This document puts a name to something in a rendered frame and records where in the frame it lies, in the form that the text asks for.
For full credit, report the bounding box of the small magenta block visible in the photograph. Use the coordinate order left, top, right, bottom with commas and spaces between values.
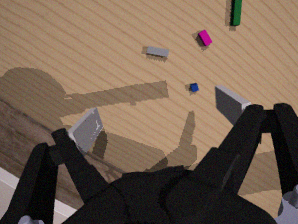
198, 30, 212, 46

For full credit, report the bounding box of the grey rod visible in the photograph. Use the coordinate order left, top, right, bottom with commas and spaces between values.
147, 46, 169, 57

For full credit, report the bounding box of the green rod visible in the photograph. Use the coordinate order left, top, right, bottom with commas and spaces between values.
230, 0, 242, 26

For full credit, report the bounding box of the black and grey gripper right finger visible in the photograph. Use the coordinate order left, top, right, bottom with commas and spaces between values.
166, 85, 298, 224

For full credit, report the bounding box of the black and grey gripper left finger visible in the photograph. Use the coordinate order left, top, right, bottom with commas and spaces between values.
0, 107, 131, 224

